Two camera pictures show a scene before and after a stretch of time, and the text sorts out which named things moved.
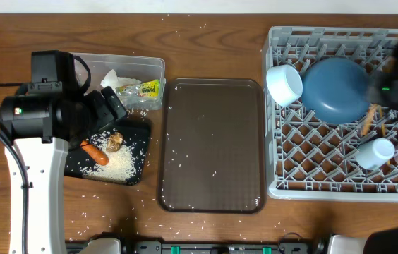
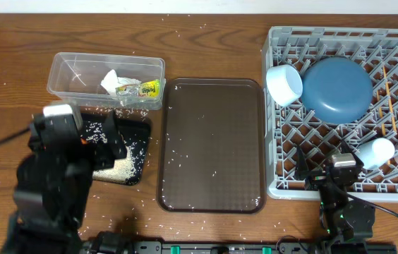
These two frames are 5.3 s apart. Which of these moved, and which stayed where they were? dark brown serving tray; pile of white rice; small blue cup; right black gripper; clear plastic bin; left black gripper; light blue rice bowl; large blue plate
Moved: right black gripper; left black gripper
Stayed: small blue cup; clear plastic bin; dark brown serving tray; light blue rice bowl; large blue plate; pile of white rice
